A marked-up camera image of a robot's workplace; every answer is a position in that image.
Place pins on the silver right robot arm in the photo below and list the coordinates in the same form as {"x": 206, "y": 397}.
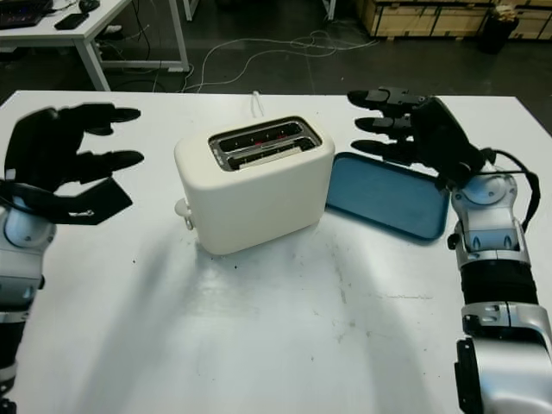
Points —
{"x": 496, "y": 259}

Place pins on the black computer mouse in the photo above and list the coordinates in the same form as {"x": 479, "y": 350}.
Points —
{"x": 89, "y": 4}

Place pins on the white office desk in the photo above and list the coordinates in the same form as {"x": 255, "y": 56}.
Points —
{"x": 108, "y": 13}

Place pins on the long wooden crate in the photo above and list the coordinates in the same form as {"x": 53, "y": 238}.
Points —
{"x": 418, "y": 19}

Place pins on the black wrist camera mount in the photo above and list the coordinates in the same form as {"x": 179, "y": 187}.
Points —
{"x": 444, "y": 181}
{"x": 99, "y": 202}

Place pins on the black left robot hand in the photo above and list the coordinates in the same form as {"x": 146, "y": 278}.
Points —
{"x": 39, "y": 146}

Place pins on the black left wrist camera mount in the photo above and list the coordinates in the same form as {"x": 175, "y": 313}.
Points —
{"x": 99, "y": 202}

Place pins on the blue plastic tray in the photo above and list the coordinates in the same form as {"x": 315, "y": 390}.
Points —
{"x": 379, "y": 198}

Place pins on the white bread slice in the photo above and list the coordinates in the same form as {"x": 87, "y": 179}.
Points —
{"x": 267, "y": 156}

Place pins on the short wooden crate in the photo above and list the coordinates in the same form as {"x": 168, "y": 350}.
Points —
{"x": 535, "y": 23}

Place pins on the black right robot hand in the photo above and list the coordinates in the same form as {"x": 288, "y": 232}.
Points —
{"x": 440, "y": 133}

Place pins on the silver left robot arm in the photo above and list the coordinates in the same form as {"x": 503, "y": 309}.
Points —
{"x": 21, "y": 241}

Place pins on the black smartphone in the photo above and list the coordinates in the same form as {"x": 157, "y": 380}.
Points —
{"x": 72, "y": 21}

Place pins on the black keyboard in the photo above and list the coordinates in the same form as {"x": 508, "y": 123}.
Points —
{"x": 21, "y": 17}

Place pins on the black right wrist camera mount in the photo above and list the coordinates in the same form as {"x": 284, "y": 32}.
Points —
{"x": 444, "y": 181}

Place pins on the white table leg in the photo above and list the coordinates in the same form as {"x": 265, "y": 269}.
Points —
{"x": 330, "y": 8}
{"x": 188, "y": 8}

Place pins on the white power strip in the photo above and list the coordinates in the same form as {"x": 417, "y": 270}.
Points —
{"x": 114, "y": 29}

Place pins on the white toaster lever knob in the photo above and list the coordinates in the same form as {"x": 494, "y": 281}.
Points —
{"x": 181, "y": 208}

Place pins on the white two-slot toaster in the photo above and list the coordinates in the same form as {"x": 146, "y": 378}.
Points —
{"x": 259, "y": 202}

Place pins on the black waste bin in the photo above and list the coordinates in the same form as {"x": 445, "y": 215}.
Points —
{"x": 498, "y": 34}

